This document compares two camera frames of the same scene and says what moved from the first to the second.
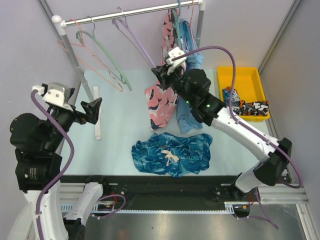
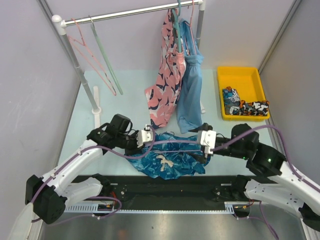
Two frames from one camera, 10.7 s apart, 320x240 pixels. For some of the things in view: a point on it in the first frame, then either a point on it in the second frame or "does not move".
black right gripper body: (177, 79) -> (225, 151)
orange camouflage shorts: (255, 108) does not move
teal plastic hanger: (175, 21) does not move
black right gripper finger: (164, 73) -> (201, 158)
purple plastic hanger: (123, 25) -> (175, 141)
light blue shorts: (187, 123) does not move
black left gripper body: (65, 116) -> (131, 144)
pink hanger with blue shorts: (191, 28) does not move
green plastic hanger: (105, 51) -> (107, 59)
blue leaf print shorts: (173, 154) does not move
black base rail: (166, 193) does not move
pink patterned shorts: (161, 101) does not move
